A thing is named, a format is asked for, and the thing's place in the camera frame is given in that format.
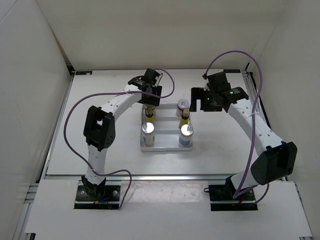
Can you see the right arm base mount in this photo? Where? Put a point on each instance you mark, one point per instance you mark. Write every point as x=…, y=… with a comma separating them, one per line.
x=222, y=201

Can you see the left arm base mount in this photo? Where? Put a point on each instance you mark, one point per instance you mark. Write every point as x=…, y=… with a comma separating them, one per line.
x=109, y=199

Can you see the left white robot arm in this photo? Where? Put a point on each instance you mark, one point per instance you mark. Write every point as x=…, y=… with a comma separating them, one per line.
x=100, y=130

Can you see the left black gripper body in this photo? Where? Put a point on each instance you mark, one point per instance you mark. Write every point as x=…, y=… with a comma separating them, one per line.
x=150, y=100

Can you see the brown spice jar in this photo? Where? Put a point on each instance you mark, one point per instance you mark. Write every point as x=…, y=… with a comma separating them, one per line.
x=154, y=108
x=182, y=104

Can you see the aluminium frame rail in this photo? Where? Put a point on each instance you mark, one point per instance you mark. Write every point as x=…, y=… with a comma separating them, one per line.
x=170, y=207

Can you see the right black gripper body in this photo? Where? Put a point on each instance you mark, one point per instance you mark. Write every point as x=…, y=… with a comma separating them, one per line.
x=211, y=101

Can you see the white tiered tray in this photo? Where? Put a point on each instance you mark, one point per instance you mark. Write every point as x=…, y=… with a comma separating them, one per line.
x=167, y=131

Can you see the silver lid blue bottle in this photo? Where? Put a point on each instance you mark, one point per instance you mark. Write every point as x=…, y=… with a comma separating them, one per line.
x=186, y=136

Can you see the silver lid white bottle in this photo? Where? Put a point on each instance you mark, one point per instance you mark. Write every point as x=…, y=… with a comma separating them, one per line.
x=148, y=133

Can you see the yellow label bottle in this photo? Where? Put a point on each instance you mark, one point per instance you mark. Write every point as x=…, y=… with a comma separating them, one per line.
x=149, y=114
x=184, y=120

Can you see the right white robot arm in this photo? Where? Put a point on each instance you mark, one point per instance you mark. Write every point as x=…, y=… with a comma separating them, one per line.
x=270, y=157

